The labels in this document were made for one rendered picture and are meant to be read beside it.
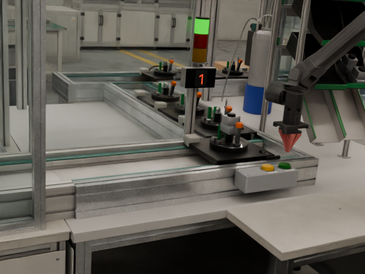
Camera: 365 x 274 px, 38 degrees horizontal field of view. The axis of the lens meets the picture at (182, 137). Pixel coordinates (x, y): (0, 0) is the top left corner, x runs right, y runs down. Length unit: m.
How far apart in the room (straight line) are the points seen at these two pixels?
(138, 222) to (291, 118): 0.60
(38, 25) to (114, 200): 0.55
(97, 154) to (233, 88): 1.64
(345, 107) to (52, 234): 1.28
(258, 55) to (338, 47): 1.19
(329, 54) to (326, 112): 0.47
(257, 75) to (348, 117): 0.80
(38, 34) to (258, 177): 0.81
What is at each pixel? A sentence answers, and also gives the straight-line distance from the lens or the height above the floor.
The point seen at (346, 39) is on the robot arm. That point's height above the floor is 1.40.
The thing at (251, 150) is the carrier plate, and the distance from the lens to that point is 1.91.
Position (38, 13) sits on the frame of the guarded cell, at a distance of 1.34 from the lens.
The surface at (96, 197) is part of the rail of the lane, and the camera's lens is 1.55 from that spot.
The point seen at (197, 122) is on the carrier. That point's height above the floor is 0.97.
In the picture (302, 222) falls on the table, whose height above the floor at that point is 0.86.
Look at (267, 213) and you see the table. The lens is 1.69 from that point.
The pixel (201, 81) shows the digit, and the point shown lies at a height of 1.19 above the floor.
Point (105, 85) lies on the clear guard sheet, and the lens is 1.81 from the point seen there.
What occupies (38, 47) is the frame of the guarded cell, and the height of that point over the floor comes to 1.36.
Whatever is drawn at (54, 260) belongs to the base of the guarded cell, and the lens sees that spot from 1.53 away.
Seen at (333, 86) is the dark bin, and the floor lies 1.20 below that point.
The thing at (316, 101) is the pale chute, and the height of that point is 1.12.
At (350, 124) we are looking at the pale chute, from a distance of 2.19.
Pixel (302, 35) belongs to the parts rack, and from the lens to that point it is 2.04.
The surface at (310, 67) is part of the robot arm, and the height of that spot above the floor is 1.30.
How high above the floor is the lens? 1.55
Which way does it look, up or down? 17 degrees down
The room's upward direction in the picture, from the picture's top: 5 degrees clockwise
